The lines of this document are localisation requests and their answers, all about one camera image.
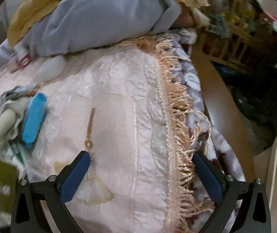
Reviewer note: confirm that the white foam block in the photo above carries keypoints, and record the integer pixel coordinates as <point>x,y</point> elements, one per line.
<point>50,69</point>

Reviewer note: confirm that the brown white patterned blanket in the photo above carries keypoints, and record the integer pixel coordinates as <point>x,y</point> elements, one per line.
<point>219,151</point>

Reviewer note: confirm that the small white red bottle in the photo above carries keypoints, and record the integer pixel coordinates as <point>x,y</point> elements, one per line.
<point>23,55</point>

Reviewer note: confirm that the rainbow medicine box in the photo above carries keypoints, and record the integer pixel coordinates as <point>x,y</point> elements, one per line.
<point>11,170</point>

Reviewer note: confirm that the wooden baby crib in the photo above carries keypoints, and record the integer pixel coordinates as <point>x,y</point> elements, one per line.
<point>237,28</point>

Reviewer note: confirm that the pink quilted bedspread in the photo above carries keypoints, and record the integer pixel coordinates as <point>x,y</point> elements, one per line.
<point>123,106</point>

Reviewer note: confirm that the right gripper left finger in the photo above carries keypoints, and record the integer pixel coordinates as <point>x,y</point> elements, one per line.
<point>28,214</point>

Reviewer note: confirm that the grey-blue fleece blanket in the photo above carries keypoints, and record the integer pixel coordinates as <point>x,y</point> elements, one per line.
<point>83,24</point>

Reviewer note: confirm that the wooden bed frame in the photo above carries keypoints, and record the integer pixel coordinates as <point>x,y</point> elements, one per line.
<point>222,111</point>

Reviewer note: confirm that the crumpled white grey wrapper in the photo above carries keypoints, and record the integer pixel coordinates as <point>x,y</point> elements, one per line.
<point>13,105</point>

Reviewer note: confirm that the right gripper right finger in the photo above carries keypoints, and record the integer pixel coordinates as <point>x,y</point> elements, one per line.
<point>225,190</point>

